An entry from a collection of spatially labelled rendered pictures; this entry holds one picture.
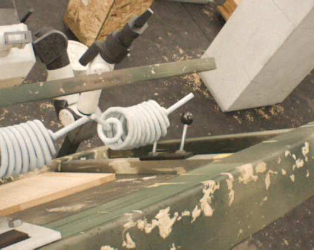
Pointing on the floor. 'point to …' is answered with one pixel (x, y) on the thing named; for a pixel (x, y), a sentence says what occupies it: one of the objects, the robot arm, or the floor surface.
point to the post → (67, 147)
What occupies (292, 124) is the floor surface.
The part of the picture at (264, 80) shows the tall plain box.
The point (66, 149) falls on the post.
